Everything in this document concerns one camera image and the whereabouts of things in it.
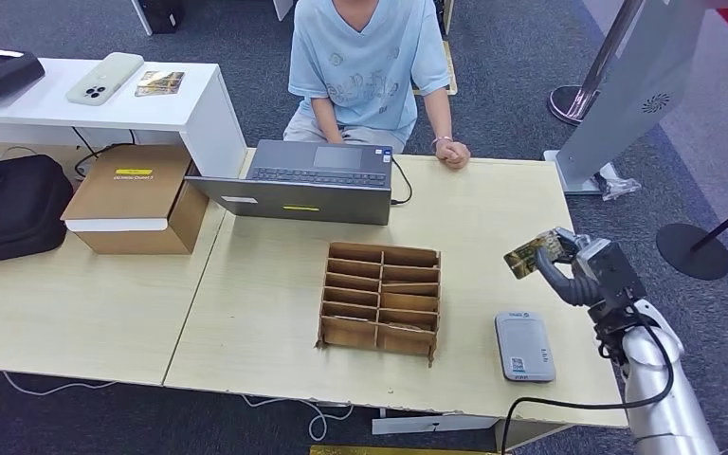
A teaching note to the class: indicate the person's right forearm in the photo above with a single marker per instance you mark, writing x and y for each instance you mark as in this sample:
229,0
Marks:
325,119

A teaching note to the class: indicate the person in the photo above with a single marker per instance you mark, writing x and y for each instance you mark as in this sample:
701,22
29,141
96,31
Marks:
364,63

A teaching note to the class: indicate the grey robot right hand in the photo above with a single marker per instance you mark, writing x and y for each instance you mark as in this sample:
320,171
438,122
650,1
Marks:
565,286

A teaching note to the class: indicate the white smartphone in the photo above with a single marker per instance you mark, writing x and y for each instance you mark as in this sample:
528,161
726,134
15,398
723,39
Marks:
104,78

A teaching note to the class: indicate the white side shelf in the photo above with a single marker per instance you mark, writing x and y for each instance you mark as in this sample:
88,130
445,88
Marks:
206,125

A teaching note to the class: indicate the brown cardboard box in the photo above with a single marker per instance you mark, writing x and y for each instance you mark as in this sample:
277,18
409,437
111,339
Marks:
130,201

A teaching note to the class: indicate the clear plastic bag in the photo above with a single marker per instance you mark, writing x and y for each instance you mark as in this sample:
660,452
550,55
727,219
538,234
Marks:
616,186

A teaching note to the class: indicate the black stanchion post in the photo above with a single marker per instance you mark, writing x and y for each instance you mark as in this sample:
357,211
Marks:
692,252

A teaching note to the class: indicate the silver kiosk stand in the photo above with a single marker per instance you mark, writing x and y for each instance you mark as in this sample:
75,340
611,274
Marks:
637,81

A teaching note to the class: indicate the white table bracket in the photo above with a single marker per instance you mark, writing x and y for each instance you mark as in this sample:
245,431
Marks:
427,424

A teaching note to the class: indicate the black soft bag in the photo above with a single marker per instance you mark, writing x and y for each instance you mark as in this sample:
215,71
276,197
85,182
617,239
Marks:
12,213

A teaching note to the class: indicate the grey open laptop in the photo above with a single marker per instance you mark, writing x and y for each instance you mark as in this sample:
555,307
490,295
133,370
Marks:
314,201

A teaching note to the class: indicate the cardboard slotted card organizer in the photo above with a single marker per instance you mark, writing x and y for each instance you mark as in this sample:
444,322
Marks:
381,295

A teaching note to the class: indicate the person's left hand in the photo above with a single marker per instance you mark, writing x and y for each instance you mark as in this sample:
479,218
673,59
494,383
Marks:
453,154

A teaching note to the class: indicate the person's left forearm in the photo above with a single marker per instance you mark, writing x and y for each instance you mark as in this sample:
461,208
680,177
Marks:
439,116

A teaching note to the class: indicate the chrome stanchion post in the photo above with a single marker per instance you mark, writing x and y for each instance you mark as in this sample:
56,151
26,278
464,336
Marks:
604,50

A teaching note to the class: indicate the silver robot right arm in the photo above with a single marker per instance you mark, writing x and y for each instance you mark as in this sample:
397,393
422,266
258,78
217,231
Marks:
659,402

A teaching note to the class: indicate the black cabinet with white frame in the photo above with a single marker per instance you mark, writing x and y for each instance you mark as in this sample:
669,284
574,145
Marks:
162,12

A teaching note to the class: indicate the grey card reader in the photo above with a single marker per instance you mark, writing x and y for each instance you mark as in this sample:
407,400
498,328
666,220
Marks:
524,346

